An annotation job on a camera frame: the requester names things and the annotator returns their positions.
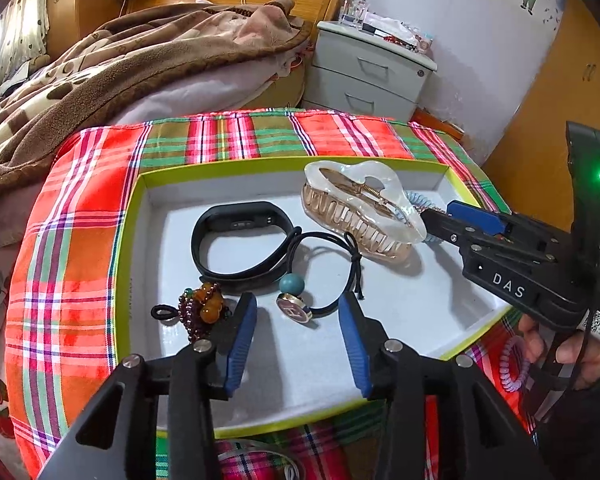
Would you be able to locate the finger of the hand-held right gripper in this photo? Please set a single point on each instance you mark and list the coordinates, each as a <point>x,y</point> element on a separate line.
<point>475,215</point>
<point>445,225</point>

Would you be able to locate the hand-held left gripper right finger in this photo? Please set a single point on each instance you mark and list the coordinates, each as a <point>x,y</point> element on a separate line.
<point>355,345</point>

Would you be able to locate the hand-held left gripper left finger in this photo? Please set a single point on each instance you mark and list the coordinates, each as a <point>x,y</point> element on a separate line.
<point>242,345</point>

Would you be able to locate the yellow-green cardboard box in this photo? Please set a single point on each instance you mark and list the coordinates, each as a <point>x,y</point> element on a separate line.
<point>420,305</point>

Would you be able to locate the black wristband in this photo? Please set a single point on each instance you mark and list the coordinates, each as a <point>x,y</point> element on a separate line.
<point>202,260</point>

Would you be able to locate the pearly pink hair claw clip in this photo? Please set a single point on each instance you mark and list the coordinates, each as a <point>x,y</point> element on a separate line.
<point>330,180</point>

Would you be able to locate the person's right hand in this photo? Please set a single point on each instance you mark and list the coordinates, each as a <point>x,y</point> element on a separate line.
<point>587,360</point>

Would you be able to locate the orange box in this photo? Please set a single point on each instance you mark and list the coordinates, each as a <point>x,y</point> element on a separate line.
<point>437,122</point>

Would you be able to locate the wooden door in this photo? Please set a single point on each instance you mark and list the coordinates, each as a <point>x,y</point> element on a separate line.
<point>545,110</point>

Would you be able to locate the grey nightstand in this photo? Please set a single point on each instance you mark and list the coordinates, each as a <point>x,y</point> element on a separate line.
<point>360,75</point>

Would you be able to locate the red green plaid cloth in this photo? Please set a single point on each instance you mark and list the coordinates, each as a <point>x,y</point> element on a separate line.
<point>70,260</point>

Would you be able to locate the clutter of small nightstand things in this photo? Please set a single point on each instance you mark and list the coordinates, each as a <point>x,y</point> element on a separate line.
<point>405,32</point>

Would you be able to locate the clear glass container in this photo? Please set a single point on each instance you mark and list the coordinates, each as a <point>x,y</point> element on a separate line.
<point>354,12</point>

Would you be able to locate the floral bed sheet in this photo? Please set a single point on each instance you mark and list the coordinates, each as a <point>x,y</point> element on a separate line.
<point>0,385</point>

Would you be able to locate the brown patterned blanket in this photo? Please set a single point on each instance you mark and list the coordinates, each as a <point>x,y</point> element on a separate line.
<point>130,45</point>

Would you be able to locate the spotted curtain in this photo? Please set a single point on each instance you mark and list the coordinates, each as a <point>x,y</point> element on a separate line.
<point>15,45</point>

